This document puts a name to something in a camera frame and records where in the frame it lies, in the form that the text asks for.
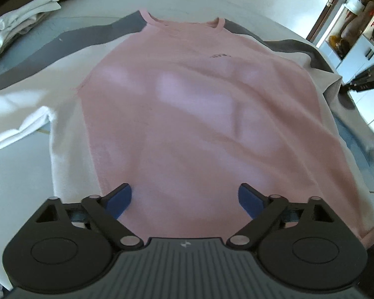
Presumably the white open shelf unit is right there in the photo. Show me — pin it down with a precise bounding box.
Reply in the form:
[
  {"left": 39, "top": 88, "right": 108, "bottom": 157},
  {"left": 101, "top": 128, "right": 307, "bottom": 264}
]
[{"left": 318, "top": 0, "right": 374, "bottom": 123}]

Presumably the pile of white clothes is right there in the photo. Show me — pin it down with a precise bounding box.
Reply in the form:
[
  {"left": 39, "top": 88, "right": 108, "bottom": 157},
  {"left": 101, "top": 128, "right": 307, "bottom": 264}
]
[{"left": 0, "top": 0, "right": 62, "bottom": 73}]

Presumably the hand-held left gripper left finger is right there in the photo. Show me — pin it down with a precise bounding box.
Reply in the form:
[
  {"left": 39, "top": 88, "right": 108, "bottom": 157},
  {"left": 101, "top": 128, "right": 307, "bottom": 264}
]
[{"left": 34, "top": 183, "right": 144, "bottom": 251}]

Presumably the pink sweatshirt with grey sleeves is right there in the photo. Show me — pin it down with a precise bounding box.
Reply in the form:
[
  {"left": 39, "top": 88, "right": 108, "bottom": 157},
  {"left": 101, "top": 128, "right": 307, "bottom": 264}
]
[{"left": 0, "top": 10, "right": 374, "bottom": 240}]

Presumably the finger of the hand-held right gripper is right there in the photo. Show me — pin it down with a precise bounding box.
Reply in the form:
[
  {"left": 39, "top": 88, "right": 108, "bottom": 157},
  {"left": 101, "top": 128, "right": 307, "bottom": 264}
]
[{"left": 339, "top": 79, "right": 362, "bottom": 93}]

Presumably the brown door frame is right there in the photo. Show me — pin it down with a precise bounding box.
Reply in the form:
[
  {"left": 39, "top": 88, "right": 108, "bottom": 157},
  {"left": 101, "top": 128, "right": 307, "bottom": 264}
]
[{"left": 305, "top": 0, "right": 353, "bottom": 42}]

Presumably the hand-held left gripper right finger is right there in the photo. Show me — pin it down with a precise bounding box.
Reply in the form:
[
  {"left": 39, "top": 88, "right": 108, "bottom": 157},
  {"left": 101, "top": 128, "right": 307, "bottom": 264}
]
[{"left": 227, "top": 183, "right": 332, "bottom": 251}]

